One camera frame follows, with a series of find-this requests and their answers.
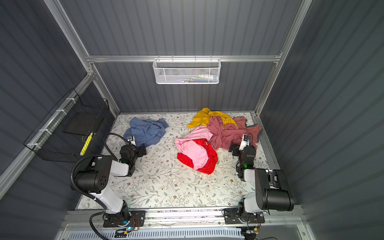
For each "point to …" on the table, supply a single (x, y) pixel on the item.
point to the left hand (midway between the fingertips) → (135, 145)
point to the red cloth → (186, 158)
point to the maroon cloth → (224, 135)
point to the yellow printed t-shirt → (203, 114)
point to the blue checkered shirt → (146, 132)
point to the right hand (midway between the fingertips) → (242, 142)
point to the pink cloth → (197, 151)
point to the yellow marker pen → (83, 150)
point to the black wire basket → (62, 136)
